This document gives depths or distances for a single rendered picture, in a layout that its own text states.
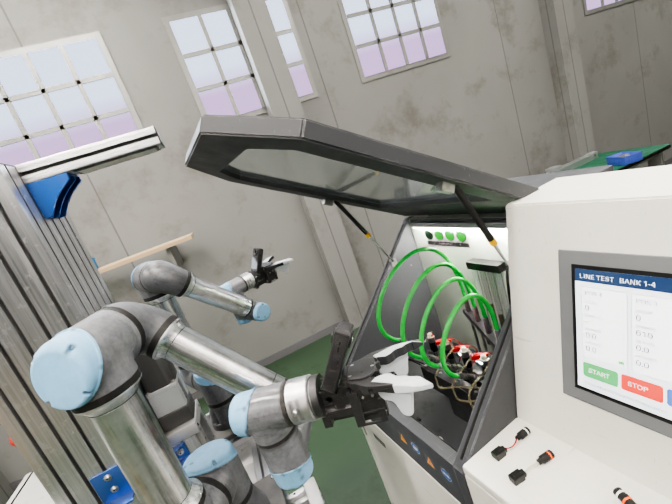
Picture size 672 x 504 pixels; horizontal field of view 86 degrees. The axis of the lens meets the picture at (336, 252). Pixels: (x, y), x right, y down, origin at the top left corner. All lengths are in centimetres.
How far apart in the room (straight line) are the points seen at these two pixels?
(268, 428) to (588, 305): 70
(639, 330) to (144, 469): 96
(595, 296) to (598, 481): 40
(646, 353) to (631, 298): 11
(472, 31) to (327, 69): 191
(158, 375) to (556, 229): 107
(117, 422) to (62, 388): 11
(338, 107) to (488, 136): 201
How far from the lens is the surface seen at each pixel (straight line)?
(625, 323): 93
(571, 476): 108
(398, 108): 445
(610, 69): 686
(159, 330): 82
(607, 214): 90
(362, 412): 63
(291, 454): 72
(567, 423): 111
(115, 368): 75
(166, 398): 118
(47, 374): 76
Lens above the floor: 180
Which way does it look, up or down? 14 degrees down
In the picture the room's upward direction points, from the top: 20 degrees counter-clockwise
